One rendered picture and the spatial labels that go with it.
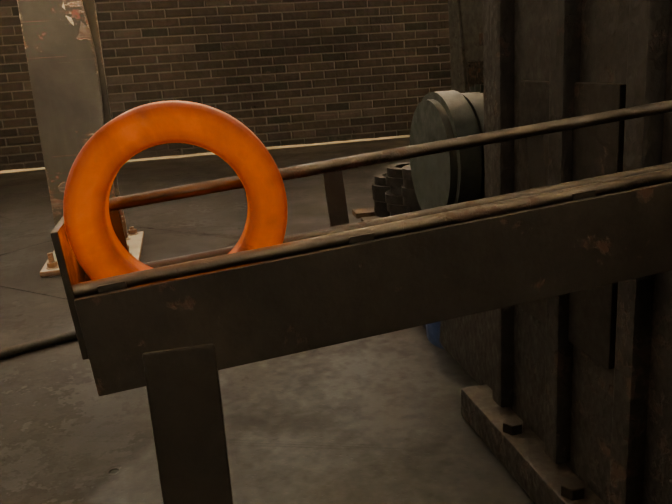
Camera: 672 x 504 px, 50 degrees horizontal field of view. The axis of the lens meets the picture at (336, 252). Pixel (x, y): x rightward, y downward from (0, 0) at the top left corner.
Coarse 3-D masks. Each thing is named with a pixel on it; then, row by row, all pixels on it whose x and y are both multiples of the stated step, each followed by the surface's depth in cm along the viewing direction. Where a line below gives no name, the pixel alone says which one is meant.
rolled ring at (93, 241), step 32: (128, 128) 58; (160, 128) 58; (192, 128) 58; (224, 128) 59; (96, 160) 58; (224, 160) 60; (256, 160) 60; (64, 192) 58; (96, 192) 58; (256, 192) 61; (96, 224) 59; (256, 224) 61; (96, 256) 60; (128, 256) 62
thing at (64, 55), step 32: (32, 0) 278; (64, 0) 280; (32, 32) 281; (64, 32) 283; (96, 32) 313; (32, 64) 283; (64, 64) 286; (96, 64) 288; (64, 96) 289; (96, 96) 291; (64, 128) 292; (96, 128) 293; (64, 160) 295
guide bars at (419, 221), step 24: (552, 192) 65; (576, 192) 65; (600, 192) 65; (432, 216) 63; (456, 216) 63; (480, 216) 63; (312, 240) 61; (336, 240) 61; (360, 240) 61; (192, 264) 59; (216, 264) 59; (240, 264) 60; (96, 288) 58; (120, 288) 58
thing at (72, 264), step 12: (60, 228) 57; (60, 240) 56; (60, 252) 56; (72, 252) 60; (60, 264) 56; (72, 264) 59; (72, 276) 58; (72, 288) 57; (72, 300) 57; (72, 312) 58; (84, 348) 58
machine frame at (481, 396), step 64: (512, 0) 126; (576, 0) 106; (640, 0) 88; (512, 64) 129; (576, 64) 108; (640, 64) 90; (640, 128) 91; (512, 192) 135; (512, 320) 142; (576, 320) 116; (640, 320) 98; (512, 384) 145; (576, 384) 121; (640, 384) 100; (512, 448) 135; (576, 448) 123; (640, 448) 103
